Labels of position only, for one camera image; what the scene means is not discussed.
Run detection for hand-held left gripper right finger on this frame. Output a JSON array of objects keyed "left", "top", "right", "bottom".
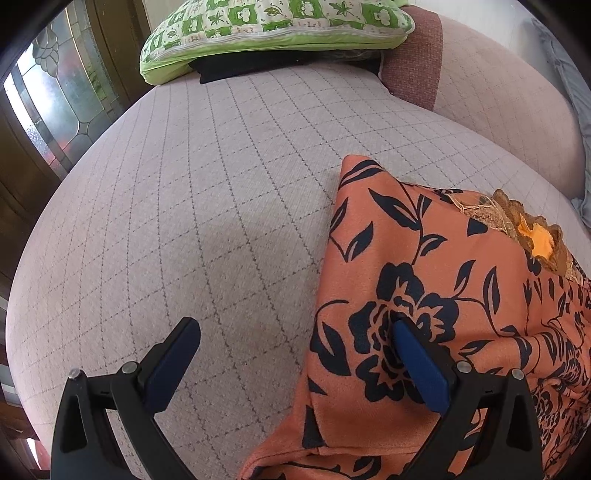
[{"left": 392, "top": 318, "right": 546, "bottom": 480}]

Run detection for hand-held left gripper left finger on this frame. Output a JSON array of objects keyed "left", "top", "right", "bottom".
[{"left": 50, "top": 316, "right": 201, "bottom": 480}]

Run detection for orange floral garment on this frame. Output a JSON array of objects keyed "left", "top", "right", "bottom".
[{"left": 238, "top": 154, "right": 591, "bottom": 480}]

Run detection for pink quilted bed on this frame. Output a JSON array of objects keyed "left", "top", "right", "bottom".
[{"left": 4, "top": 62, "right": 591, "bottom": 480}]

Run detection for pink quilted bolster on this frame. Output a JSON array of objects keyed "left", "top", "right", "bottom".
[{"left": 379, "top": 4, "right": 587, "bottom": 195}]

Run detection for stained glass window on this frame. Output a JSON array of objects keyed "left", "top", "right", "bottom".
[{"left": 2, "top": 18, "right": 121, "bottom": 185}]

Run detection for black cloth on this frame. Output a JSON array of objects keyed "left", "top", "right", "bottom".
[{"left": 188, "top": 48, "right": 384, "bottom": 85}]

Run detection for grey pillow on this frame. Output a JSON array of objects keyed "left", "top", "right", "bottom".
[{"left": 531, "top": 18, "right": 591, "bottom": 213}]

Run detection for stained glass wooden door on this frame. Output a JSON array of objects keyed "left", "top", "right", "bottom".
[{"left": 0, "top": 0, "right": 155, "bottom": 287}]

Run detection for green patterned pillow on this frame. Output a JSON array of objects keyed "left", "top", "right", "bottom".
[{"left": 140, "top": 0, "right": 415, "bottom": 86}]

